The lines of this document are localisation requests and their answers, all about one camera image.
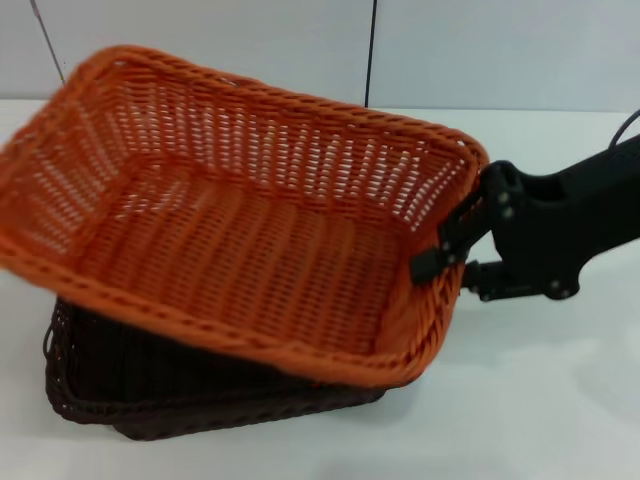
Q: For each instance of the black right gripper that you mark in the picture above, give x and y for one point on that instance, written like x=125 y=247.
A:
x=550 y=225

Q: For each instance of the orange woven basket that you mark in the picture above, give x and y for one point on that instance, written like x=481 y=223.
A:
x=240 y=250

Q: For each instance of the dark brown woven basket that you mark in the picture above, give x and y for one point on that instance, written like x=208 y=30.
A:
x=200 y=400

